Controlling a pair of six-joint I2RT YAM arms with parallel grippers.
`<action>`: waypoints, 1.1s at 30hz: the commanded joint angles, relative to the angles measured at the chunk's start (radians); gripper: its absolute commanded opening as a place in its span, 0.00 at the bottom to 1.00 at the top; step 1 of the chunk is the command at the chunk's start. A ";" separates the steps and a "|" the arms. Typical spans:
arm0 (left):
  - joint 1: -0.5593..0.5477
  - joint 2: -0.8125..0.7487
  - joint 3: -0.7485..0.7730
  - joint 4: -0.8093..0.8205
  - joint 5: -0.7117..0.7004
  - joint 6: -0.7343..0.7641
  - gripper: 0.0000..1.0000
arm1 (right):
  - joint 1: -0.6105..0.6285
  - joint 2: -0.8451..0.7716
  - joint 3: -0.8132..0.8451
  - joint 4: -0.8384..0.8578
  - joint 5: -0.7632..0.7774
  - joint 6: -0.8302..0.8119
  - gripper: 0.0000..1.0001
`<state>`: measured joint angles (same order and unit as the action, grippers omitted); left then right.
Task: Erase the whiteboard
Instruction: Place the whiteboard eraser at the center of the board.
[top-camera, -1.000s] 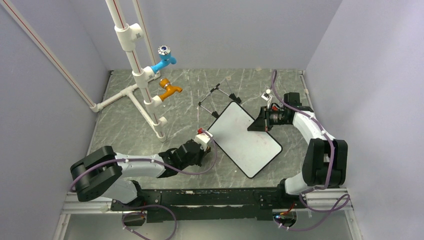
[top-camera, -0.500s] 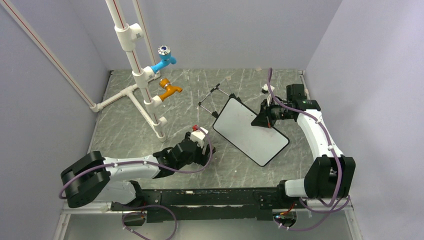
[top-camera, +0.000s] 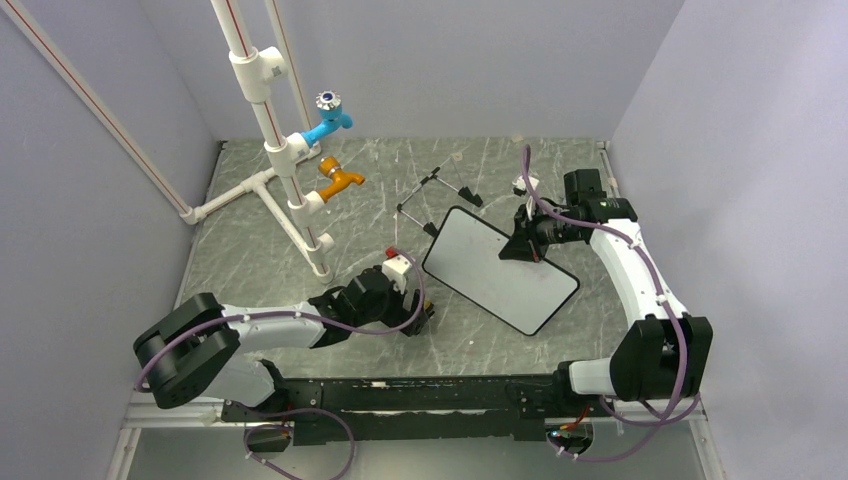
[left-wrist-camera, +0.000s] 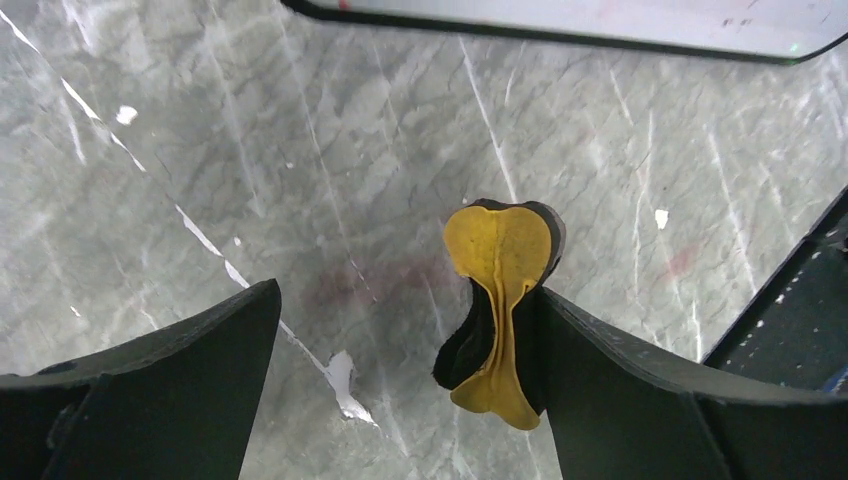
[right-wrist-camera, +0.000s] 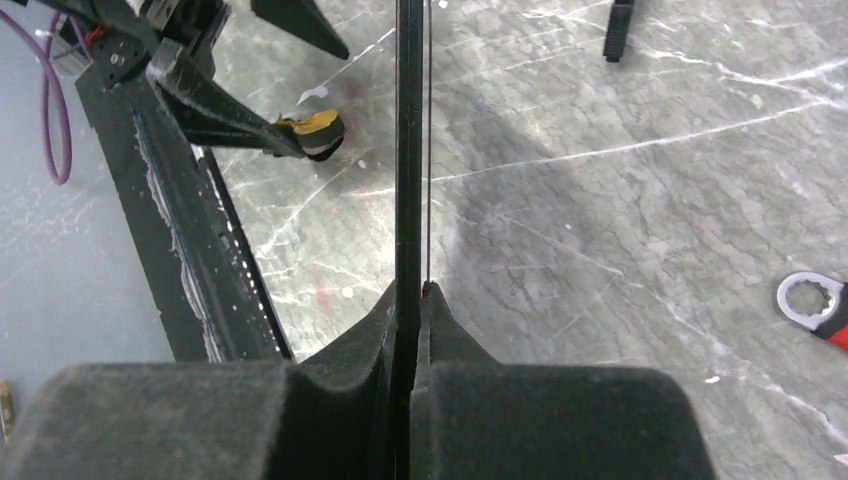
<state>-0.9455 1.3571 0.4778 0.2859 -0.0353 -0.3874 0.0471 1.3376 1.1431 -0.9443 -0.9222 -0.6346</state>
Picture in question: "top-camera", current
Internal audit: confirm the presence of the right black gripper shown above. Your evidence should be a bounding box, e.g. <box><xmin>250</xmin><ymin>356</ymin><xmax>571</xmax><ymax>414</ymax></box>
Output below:
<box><xmin>499</xmin><ymin>201</ymin><xmax>582</xmax><ymax>263</ymax></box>

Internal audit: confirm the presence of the small black-framed whiteboard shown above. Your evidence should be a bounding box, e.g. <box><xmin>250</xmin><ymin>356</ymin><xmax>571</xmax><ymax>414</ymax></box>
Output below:
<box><xmin>422</xmin><ymin>206</ymin><xmax>580</xmax><ymax>336</ymax></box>

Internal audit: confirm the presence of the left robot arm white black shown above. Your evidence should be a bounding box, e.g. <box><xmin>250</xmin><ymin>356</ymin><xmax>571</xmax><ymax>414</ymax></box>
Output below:
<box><xmin>133</xmin><ymin>263</ymin><xmax>434</xmax><ymax>420</ymax></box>

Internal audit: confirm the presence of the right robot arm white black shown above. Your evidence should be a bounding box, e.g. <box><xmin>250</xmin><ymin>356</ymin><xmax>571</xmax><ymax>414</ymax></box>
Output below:
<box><xmin>499</xmin><ymin>169</ymin><xmax>713</xmax><ymax>415</ymax></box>

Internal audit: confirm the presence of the orange faucet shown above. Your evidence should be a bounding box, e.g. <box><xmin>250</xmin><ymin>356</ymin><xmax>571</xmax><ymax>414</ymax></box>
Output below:
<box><xmin>318</xmin><ymin>156</ymin><xmax>365</xmax><ymax>203</ymax></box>

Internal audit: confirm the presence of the blue faucet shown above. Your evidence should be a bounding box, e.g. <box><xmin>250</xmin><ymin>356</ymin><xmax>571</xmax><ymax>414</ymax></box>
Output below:
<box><xmin>301</xmin><ymin>90</ymin><xmax>353</xmax><ymax>147</ymax></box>

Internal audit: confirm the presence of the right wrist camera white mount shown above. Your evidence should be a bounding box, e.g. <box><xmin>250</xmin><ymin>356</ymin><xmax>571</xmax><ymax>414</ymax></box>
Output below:
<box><xmin>512</xmin><ymin>175</ymin><xmax>539</xmax><ymax>218</ymax></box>

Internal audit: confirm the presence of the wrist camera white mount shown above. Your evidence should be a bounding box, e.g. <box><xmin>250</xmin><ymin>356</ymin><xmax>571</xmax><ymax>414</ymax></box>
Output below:
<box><xmin>381</xmin><ymin>246</ymin><xmax>413</xmax><ymax>294</ymax></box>
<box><xmin>512</xmin><ymin>175</ymin><xmax>539</xmax><ymax>218</ymax></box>

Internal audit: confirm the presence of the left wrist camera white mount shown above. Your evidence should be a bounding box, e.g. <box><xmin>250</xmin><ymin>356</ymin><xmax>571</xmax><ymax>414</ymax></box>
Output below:
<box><xmin>381</xmin><ymin>246</ymin><xmax>413</xmax><ymax>294</ymax></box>

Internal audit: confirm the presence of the black wire whiteboard stand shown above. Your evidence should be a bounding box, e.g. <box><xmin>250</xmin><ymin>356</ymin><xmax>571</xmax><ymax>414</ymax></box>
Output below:
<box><xmin>395</xmin><ymin>154</ymin><xmax>484</xmax><ymax>238</ymax></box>

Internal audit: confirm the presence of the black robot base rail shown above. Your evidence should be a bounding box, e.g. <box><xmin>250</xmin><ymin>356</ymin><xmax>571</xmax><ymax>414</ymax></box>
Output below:
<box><xmin>221</xmin><ymin>374</ymin><xmax>607</xmax><ymax>446</ymax></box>

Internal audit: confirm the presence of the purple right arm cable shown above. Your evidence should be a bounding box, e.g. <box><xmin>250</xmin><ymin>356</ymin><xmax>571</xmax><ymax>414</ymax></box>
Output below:
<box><xmin>519</xmin><ymin>144</ymin><xmax>702</xmax><ymax>464</ymax></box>

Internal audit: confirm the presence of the white PVC pipe frame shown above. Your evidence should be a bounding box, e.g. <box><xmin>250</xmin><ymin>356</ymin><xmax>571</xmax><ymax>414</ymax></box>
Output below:
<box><xmin>180</xmin><ymin>0</ymin><xmax>337</xmax><ymax>286</ymax></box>

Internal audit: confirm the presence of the aluminium extrusion frame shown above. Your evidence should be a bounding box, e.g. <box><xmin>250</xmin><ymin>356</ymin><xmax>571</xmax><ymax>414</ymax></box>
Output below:
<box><xmin>109</xmin><ymin>394</ymin><xmax>726</xmax><ymax>479</ymax></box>

